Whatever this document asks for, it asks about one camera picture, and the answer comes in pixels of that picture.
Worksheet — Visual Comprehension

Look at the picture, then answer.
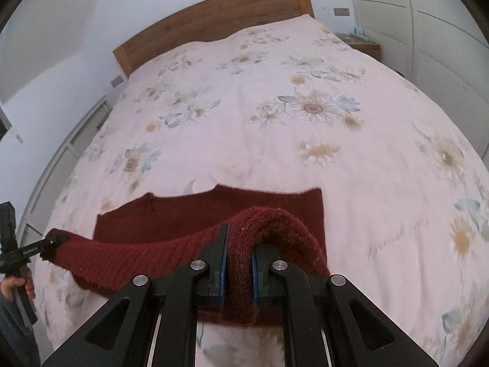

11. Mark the wooden nightstand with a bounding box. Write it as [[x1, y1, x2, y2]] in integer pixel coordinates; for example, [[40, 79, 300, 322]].
[[336, 32, 383, 62]]

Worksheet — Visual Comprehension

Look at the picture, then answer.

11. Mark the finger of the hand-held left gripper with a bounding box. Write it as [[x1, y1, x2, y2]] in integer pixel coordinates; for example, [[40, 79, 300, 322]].
[[15, 233, 69, 265]]

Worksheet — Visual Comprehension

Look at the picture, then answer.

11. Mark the white wardrobe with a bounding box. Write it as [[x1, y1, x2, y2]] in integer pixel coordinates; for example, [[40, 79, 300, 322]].
[[344, 0, 489, 154]]

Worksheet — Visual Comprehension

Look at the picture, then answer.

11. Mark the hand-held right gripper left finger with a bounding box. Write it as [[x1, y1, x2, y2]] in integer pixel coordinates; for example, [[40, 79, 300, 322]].
[[40, 222, 232, 367]]

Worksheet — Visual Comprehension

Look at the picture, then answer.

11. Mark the person's left hand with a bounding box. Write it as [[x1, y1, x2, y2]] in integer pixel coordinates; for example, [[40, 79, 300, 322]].
[[0, 274, 36, 301]]

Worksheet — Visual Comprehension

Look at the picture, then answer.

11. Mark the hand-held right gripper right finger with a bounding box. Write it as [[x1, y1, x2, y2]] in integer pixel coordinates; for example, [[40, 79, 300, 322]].
[[250, 243, 440, 367]]

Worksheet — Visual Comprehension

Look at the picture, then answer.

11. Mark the dark red knitted sweater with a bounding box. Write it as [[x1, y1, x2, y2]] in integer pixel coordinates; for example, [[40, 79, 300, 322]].
[[38, 183, 331, 329]]

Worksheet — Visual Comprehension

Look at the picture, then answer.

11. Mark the person's left forearm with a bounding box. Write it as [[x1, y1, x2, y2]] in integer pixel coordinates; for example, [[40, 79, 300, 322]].
[[0, 292, 41, 367]]

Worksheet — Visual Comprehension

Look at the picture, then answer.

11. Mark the wooden headboard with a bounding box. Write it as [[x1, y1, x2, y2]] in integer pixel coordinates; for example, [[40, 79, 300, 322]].
[[112, 0, 316, 79]]

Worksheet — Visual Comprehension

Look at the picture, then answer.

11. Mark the bed with floral duvet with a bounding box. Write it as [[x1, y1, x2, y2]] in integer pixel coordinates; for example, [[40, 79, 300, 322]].
[[19, 13, 489, 367]]

